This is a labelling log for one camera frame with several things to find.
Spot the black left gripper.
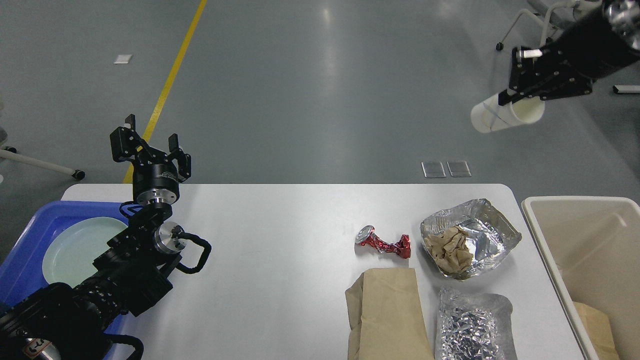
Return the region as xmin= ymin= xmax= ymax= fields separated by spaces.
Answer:
xmin=110 ymin=114 xmax=192 ymax=206

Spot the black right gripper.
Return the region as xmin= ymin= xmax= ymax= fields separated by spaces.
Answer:
xmin=498 ymin=5 xmax=639 ymax=106

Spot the light green plate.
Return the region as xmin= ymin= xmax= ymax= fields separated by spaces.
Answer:
xmin=41 ymin=217 xmax=127 ymax=287

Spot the clear plastic wrapper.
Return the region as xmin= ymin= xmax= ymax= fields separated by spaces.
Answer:
xmin=419 ymin=198 xmax=522 ymax=281

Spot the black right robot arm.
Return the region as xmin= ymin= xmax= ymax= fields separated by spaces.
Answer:
xmin=498 ymin=0 xmax=640 ymax=106

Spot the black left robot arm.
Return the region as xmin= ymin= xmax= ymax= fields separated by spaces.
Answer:
xmin=1 ymin=114 xmax=211 ymax=360

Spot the white office chair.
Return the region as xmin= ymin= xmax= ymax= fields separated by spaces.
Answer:
xmin=494 ymin=0 xmax=602 ymax=51

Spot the white stand leg with caster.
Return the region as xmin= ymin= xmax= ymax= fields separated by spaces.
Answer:
xmin=0 ymin=146 xmax=86 ymax=182

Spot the white floor bar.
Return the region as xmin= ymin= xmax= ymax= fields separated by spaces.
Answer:
xmin=612 ymin=84 xmax=640 ymax=95

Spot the white floor marker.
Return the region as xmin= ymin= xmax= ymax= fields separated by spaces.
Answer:
xmin=113 ymin=54 xmax=133 ymax=65

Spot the right floor plate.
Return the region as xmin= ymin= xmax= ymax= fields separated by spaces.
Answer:
xmin=446 ymin=161 xmax=473 ymax=178

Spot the floor plate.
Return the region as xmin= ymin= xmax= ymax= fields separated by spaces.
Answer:
xmin=446 ymin=161 xmax=473 ymax=178
xmin=421 ymin=161 xmax=447 ymax=179

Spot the left floor plate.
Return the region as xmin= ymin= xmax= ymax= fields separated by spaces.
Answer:
xmin=421 ymin=161 xmax=447 ymax=179

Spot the beige plastic bin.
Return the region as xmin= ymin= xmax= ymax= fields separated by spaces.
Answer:
xmin=521 ymin=196 xmax=640 ymax=360

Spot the blue plastic tray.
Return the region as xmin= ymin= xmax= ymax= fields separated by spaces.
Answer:
xmin=1 ymin=201 xmax=128 ymax=314

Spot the crumpled brown paper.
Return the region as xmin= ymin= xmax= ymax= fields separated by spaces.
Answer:
xmin=423 ymin=226 xmax=474 ymax=275

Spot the crushed red can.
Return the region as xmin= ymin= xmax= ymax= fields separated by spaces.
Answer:
xmin=354 ymin=224 xmax=412 ymax=259

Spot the crumpled aluminium foil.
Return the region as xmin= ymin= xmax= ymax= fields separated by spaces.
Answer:
xmin=434 ymin=286 xmax=518 ymax=360

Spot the brown paper in bin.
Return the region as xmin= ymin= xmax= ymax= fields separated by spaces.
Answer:
xmin=573 ymin=301 xmax=620 ymax=360

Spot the brown paper bag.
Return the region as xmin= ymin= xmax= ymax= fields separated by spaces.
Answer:
xmin=345 ymin=268 xmax=435 ymax=360

